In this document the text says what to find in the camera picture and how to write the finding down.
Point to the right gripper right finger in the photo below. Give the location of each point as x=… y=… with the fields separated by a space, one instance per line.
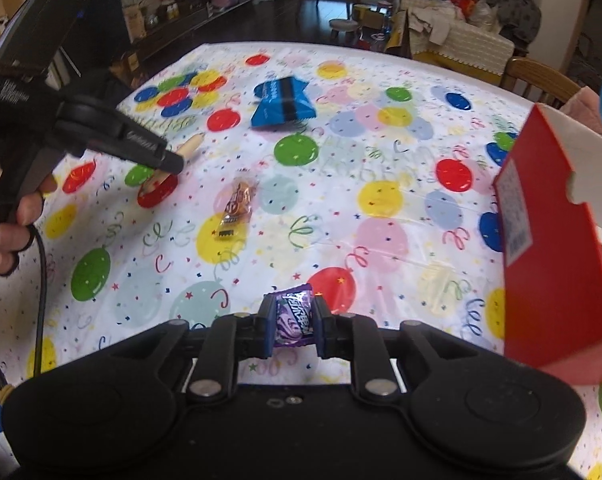
x=356 y=339

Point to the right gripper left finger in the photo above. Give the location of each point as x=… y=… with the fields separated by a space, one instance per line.
x=219 y=349

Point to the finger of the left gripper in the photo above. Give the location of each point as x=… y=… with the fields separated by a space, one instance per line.
x=92 y=125

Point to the purple candy packet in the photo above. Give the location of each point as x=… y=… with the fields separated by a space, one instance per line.
x=293 y=320

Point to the sausage stick snack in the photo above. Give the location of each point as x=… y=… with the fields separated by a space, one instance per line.
x=174 y=164

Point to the small orange snack packet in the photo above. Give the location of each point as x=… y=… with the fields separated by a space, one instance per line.
x=235 y=218

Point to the blue snack packet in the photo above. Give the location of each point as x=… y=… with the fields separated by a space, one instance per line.
x=281 y=101

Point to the left hand in glove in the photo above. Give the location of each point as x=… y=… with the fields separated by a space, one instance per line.
x=16 y=219

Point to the dark tv console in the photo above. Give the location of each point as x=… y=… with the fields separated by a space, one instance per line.
x=193 y=14

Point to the balloon pattern tablecloth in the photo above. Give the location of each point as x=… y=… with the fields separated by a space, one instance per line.
x=383 y=202

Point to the red cardboard shoe box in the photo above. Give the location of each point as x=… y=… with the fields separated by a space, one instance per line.
x=549 y=193

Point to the small round stool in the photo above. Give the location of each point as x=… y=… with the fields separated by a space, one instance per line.
x=343 y=27

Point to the wooden dining chair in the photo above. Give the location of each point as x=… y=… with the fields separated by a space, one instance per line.
x=555 y=89

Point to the sofa with cream cover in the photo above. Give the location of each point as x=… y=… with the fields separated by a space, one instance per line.
x=434 y=32

